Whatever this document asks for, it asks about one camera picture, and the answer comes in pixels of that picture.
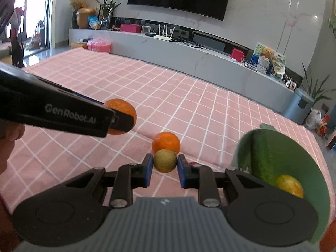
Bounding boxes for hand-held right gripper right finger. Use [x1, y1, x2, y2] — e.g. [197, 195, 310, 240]
[177, 154, 265, 207]

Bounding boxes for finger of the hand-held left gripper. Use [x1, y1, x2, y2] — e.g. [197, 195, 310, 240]
[34, 76, 106, 106]
[104, 106, 135, 133]

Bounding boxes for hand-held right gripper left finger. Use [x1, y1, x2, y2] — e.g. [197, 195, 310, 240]
[64, 154, 154, 208]

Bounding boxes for orange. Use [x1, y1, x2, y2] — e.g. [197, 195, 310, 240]
[276, 175, 304, 198]
[104, 98, 137, 135]
[152, 132, 181, 155]

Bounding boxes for small brown-green round fruit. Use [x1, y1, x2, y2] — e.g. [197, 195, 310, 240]
[153, 149, 177, 173]

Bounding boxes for green cucumber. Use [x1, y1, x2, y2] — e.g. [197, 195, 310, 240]
[251, 130, 279, 187]

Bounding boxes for green colander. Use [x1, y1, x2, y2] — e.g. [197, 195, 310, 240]
[232, 123, 332, 244]

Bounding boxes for person's left hand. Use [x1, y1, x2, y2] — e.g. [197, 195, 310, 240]
[0, 122, 25, 175]

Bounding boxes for pink checked tablecloth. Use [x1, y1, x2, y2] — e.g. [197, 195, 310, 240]
[0, 48, 328, 216]

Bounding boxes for pink storage container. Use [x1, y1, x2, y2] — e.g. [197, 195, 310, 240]
[87, 38, 111, 54]

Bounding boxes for blue snack bag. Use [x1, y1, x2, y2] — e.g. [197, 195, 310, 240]
[88, 16, 101, 30]

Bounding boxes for gold vase with dried flowers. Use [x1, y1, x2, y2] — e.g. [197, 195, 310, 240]
[70, 0, 96, 29]

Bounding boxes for magenta box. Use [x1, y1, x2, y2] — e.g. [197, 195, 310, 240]
[120, 24, 141, 33]

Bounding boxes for green plant in glass vase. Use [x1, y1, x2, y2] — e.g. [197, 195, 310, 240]
[96, 0, 125, 30]

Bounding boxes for white router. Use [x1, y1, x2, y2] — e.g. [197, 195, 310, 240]
[153, 24, 176, 41]

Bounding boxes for grey marble console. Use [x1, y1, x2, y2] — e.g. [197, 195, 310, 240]
[69, 28, 300, 116]

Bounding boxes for person's left leg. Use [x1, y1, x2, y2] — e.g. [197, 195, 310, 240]
[0, 189, 21, 244]

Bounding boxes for grey-blue trash can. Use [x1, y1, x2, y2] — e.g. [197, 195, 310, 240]
[282, 88, 315, 122]

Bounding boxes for printed picture card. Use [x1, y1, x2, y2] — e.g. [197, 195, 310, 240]
[252, 43, 265, 69]

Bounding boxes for teddy bear in white wrap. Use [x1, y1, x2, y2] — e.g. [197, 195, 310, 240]
[259, 48, 273, 72]

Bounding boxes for black and white figurines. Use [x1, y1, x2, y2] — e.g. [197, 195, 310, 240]
[282, 75, 297, 90]

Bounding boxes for white plastic bag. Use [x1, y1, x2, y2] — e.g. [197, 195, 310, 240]
[306, 109, 322, 130]

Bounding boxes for red packet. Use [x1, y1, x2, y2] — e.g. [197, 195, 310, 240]
[316, 115, 330, 137]

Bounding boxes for long-leaf potted plant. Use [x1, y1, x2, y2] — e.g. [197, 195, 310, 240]
[301, 63, 334, 105]

